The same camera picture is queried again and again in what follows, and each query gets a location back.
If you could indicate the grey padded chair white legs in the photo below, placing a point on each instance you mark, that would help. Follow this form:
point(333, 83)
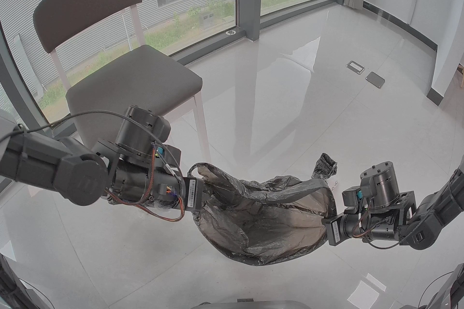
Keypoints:
point(137, 75)

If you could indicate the black plastic bag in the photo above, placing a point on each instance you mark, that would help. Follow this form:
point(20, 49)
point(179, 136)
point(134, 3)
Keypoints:
point(272, 228)

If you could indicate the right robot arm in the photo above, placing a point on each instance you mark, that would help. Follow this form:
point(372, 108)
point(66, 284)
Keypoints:
point(431, 209)

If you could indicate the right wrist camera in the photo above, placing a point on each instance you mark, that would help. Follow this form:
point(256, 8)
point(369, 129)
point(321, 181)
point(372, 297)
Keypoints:
point(351, 197)

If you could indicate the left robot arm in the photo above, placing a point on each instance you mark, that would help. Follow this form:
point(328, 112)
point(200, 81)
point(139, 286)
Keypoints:
point(43, 162)

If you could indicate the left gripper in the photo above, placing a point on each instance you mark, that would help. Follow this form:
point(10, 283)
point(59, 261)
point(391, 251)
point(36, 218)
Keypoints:
point(192, 193)

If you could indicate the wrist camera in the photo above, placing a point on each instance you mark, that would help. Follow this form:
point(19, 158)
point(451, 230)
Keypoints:
point(351, 197)
point(170, 155)

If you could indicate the crumpled black plastic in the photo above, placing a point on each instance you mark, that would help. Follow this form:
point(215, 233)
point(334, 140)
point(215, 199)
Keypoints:
point(323, 164)

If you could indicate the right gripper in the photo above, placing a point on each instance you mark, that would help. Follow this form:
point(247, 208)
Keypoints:
point(334, 231)

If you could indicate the clear printed wrapper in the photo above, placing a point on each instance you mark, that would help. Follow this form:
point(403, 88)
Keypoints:
point(335, 184)

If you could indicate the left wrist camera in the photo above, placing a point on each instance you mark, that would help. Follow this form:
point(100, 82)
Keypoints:
point(170, 155)

